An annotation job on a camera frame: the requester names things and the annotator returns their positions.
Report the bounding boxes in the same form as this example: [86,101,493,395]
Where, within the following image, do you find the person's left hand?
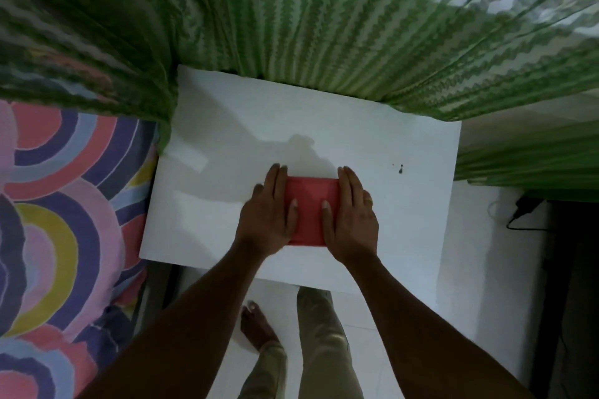
[233,163,299,259]

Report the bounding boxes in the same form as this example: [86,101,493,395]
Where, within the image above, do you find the person's right hand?
[320,166,380,267]

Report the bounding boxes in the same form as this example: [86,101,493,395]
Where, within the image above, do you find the red paper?
[284,176,343,248]

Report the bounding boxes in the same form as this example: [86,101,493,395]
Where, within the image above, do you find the person's left forearm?
[77,239,273,399]

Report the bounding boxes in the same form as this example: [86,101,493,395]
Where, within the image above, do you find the person's right forearm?
[344,251,537,399]

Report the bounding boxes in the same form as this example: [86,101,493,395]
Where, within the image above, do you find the person's left foot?
[240,300,282,353]

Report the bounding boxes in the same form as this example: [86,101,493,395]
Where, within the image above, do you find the beige trousers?
[236,286,366,399]

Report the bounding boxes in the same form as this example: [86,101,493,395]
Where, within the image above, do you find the green striped curtain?
[0,0,599,203]

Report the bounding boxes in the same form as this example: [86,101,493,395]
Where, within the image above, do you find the colourful arc-patterned bedsheet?
[0,99,163,399]

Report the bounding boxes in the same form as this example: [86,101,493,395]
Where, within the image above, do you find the dark cabinet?
[529,200,599,399]

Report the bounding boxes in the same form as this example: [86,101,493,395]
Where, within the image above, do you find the black charger cable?
[505,195,547,231]

